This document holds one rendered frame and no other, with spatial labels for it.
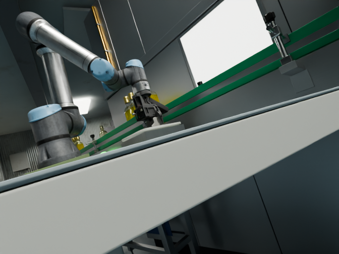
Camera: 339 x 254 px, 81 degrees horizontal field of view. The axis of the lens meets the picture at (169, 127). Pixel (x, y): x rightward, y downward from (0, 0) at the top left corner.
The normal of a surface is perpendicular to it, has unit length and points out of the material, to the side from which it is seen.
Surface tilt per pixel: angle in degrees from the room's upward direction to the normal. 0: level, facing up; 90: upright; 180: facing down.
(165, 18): 90
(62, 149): 74
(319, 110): 90
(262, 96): 90
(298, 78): 90
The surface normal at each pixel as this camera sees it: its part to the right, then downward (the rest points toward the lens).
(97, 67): -0.06, -0.03
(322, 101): 0.44, -0.24
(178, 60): -0.68, 0.15
